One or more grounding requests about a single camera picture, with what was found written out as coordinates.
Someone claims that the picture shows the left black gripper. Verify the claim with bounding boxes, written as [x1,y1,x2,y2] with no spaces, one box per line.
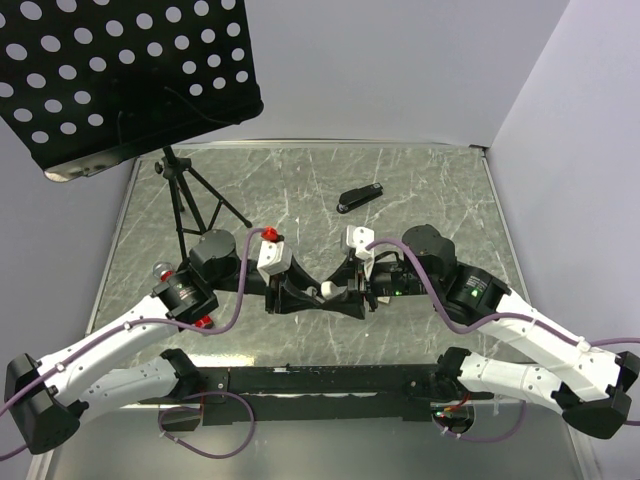
[210,253,324,313]

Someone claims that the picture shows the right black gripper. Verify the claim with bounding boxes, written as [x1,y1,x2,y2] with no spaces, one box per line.
[320,255,438,320]

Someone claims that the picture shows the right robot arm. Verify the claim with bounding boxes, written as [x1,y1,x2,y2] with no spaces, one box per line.
[341,225,639,439]

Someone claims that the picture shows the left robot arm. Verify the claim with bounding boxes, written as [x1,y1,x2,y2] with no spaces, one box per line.
[1,227,329,455]

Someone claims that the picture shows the black stapler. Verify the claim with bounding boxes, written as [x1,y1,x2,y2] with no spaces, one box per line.
[336,183,384,214]

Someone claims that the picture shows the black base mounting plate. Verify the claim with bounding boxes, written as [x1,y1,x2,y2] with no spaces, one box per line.
[137,364,494,434]

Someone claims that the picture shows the red cylindrical object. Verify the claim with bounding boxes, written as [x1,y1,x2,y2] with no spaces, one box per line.
[152,261,218,329]

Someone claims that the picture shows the black tripod stand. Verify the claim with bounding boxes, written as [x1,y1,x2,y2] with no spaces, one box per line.
[154,146,253,261]

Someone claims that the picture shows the black perforated music stand desk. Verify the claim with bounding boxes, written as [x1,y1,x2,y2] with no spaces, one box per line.
[1,1,264,183]

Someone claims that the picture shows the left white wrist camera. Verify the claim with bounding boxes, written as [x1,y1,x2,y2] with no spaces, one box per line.
[257,227,293,282]

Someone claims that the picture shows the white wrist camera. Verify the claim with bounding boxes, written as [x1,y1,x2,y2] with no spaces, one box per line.
[257,227,293,282]
[340,225,375,261]

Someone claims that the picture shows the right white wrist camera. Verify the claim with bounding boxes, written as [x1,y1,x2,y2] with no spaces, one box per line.
[340,225,375,261]

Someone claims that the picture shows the aluminium extrusion rail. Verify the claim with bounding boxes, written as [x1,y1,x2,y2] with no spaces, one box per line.
[47,362,579,411]

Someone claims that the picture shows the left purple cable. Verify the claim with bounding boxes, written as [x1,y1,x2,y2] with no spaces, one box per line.
[0,227,274,461]

